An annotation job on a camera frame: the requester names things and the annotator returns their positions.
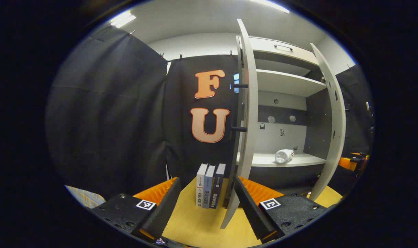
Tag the white cabinet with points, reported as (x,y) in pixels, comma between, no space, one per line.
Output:
(274,141)

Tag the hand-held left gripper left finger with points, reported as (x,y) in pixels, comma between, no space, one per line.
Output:
(164,213)

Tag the white cabinet door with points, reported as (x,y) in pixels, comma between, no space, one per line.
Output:
(334,137)
(250,103)

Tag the light blue book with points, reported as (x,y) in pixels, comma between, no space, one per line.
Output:
(208,189)

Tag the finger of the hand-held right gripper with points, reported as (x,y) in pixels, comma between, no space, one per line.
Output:
(346,163)

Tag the white plastic bottle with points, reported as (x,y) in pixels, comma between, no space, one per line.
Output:
(284,156)

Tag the light checkered cloth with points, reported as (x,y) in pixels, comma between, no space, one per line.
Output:
(86,198)

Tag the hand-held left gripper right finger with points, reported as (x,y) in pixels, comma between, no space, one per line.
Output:
(250,213)

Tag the navy book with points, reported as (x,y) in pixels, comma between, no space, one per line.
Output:
(217,189)

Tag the white cabinet shelf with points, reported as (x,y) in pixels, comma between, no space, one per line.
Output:
(284,82)
(264,159)

